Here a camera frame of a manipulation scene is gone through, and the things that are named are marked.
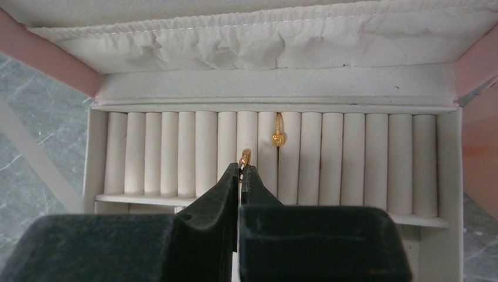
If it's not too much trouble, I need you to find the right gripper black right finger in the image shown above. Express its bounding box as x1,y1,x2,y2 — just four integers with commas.
239,166,413,281

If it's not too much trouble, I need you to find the pink jewelry box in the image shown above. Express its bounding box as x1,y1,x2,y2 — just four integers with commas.
1,1,497,281

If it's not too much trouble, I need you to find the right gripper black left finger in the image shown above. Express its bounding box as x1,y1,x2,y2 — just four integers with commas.
1,163,239,281

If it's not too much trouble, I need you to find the gold ring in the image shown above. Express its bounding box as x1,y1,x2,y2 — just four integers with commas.
238,148,253,184
271,112,287,148

